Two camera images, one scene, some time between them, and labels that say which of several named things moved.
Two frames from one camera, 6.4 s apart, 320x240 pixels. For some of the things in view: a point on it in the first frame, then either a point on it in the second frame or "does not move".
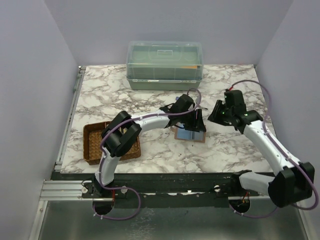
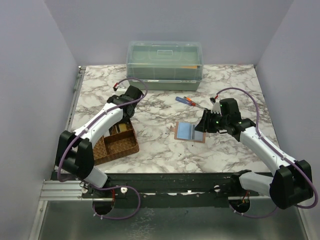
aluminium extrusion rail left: [63, 190] does not move
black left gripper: [196, 123] → [124, 119]
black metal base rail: [162, 190] does not move
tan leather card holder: [185, 134] does not move
